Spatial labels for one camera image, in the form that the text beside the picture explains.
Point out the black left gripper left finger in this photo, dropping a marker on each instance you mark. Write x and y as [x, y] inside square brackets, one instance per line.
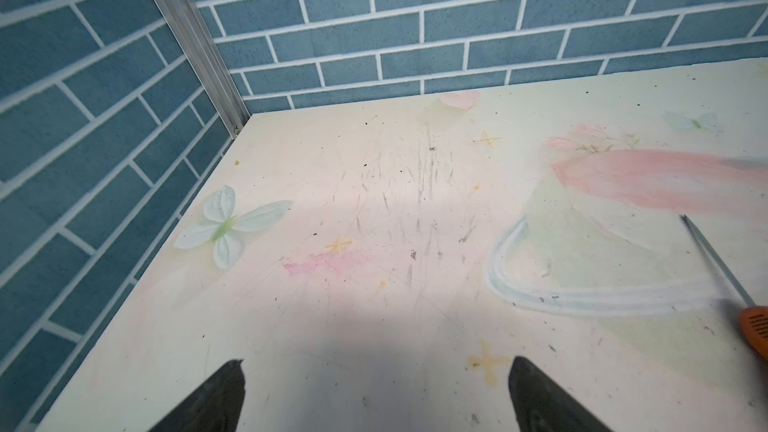
[215, 405]

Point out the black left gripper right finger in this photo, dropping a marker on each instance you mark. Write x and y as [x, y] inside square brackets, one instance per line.
[540, 404]

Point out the aluminium corner post left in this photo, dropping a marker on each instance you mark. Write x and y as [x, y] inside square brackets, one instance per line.
[189, 29]

